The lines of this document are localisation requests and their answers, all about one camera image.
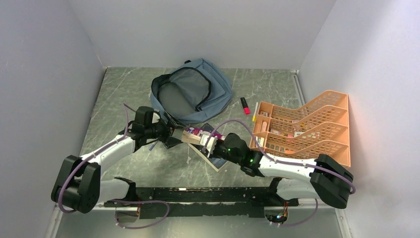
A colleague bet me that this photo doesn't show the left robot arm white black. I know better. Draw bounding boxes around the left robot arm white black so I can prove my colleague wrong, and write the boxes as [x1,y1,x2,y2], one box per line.
[51,106,185,213]

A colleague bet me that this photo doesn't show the pink highlighter marker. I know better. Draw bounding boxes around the pink highlighter marker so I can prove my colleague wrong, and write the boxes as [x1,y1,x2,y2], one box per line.
[240,97,250,115]

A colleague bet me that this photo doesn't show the orange plastic desk organizer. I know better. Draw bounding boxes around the orange plastic desk organizer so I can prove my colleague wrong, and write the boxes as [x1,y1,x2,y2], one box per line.
[250,90,351,168]

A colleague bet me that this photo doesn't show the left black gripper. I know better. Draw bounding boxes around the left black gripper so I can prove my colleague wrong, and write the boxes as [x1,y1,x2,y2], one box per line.
[145,111,189,148]

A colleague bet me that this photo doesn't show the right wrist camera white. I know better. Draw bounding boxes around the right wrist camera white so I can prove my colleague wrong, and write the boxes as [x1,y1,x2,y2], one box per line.
[200,134,217,157]

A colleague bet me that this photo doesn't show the dark blue book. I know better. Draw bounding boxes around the dark blue book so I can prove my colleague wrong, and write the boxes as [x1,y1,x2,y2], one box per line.
[186,123,227,172]

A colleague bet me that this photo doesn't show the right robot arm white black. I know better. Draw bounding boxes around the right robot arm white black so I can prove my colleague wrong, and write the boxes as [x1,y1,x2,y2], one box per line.
[200,133,355,209]

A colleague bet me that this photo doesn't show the yellow pen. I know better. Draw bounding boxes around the yellow pen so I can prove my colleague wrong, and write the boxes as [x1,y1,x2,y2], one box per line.
[252,102,259,122]

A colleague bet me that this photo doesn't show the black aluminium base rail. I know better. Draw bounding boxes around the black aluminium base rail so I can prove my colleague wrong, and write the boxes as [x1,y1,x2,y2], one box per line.
[55,186,344,219]

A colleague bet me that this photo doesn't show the pink eraser in organizer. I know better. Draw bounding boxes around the pink eraser in organizer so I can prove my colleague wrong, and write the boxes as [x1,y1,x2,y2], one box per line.
[261,121,268,132]

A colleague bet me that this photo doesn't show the purple illustrated book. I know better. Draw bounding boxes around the purple illustrated book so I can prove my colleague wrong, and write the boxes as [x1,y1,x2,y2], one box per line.
[180,128,226,145]

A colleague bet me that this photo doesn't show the blue-grey backpack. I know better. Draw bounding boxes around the blue-grey backpack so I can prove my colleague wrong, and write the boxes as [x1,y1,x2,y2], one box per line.
[150,59,234,124]

